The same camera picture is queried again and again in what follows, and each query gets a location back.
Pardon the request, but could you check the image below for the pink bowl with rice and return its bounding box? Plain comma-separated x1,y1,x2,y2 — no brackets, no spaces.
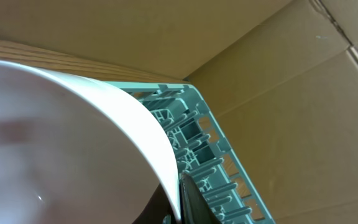
0,61,181,223

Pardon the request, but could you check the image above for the grey dishwasher rack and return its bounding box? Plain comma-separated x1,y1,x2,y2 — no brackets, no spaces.
111,82,275,224

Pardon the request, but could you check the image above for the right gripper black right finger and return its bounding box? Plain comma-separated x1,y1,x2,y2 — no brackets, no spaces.
180,172,221,224

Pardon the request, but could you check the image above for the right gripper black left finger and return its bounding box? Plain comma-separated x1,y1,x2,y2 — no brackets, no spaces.
132,184,175,224

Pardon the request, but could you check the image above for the cardboard back wall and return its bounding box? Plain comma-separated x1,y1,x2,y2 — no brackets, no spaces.
0,0,358,223

